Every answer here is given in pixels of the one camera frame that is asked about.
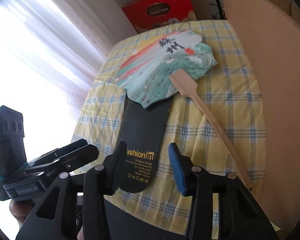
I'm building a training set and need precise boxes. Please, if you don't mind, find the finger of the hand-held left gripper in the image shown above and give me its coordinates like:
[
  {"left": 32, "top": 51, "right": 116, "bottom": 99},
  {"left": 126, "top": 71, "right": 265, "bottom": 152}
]
[
  {"left": 44, "top": 144, "right": 99, "bottom": 178},
  {"left": 30, "top": 140, "right": 89, "bottom": 167}
]

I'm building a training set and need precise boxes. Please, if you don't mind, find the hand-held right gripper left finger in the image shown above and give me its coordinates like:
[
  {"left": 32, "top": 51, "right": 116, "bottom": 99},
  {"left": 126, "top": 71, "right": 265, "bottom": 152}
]
[{"left": 15, "top": 141, "right": 127, "bottom": 240}]

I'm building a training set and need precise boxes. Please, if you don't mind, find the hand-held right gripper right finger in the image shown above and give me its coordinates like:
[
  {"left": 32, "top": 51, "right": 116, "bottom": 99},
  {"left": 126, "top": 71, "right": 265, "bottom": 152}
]
[{"left": 168, "top": 142, "right": 280, "bottom": 240}]

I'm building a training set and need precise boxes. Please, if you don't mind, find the black sock card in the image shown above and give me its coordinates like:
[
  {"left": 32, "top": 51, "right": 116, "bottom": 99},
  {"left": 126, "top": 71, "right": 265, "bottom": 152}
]
[{"left": 120, "top": 95, "right": 173, "bottom": 193}]

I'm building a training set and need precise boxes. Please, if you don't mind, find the painted paper hand fan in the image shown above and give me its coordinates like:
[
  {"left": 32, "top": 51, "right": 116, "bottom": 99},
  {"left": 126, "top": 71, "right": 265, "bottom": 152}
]
[{"left": 116, "top": 29, "right": 253, "bottom": 190}]

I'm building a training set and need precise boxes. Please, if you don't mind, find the large cardboard box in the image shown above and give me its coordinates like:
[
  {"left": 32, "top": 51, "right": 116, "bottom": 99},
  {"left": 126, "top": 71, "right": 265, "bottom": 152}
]
[{"left": 217, "top": 0, "right": 300, "bottom": 240}]

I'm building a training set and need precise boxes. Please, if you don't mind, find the person's left hand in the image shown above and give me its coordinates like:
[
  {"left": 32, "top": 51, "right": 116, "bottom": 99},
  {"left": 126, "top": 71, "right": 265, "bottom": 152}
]
[{"left": 9, "top": 199, "right": 42, "bottom": 233}]

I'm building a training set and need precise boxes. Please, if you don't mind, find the yellow checked tablecloth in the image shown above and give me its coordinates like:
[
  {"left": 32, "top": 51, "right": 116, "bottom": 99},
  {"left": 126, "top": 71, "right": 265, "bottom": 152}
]
[{"left": 72, "top": 19, "right": 274, "bottom": 222}]

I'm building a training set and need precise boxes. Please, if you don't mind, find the white sheer curtain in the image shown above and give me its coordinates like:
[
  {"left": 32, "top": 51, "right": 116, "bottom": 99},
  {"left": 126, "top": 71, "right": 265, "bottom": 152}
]
[{"left": 0, "top": 0, "right": 138, "bottom": 160}]

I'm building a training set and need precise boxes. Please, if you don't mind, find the red gift box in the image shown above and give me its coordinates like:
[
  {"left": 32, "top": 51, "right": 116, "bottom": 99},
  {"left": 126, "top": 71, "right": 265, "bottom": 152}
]
[{"left": 121, "top": 0, "right": 197, "bottom": 33}]

